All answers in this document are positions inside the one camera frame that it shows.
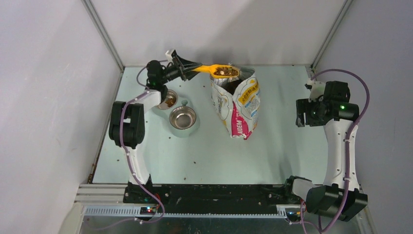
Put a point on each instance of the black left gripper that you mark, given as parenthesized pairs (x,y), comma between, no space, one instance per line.
(184,68)

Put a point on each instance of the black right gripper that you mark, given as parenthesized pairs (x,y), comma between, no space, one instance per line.
(303,106)

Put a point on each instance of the orange plastic scoop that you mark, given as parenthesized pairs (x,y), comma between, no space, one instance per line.
(211,68)

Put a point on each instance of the white yellow pet food bag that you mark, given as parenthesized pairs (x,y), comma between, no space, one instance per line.
(237,102)

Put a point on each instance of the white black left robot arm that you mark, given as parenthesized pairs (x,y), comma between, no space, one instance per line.
(127,123)

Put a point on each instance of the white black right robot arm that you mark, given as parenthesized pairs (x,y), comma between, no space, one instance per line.
(329,106)

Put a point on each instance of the small steel bowl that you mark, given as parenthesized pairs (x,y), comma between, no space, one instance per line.
(170,93)

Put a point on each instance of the kibble in small bowl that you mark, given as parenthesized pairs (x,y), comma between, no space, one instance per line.
(170,102)

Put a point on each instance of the brown kibble in scoop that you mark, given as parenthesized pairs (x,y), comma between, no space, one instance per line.
(226,72)

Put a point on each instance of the steel bowl in green stand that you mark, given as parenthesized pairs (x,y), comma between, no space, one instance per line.
(181,118)

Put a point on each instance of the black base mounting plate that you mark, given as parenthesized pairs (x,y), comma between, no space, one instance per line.
(210,198)

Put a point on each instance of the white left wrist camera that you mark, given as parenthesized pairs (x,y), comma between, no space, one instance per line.
(170,54)

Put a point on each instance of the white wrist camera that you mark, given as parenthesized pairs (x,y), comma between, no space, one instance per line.
(316,89)
(170,54)

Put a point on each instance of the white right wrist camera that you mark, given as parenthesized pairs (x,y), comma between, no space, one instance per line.
(316,89)

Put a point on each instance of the aluminium frame post right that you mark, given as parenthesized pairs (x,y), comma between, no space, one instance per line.
(331,33)

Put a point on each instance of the aluminium frame post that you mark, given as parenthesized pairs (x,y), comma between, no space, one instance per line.
(331,33)
(102,31)

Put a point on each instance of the aluminium frame post left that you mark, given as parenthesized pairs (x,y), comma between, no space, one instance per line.
(102,31)

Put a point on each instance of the grey slotted cable duct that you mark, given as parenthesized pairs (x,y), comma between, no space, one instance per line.
(129,211)

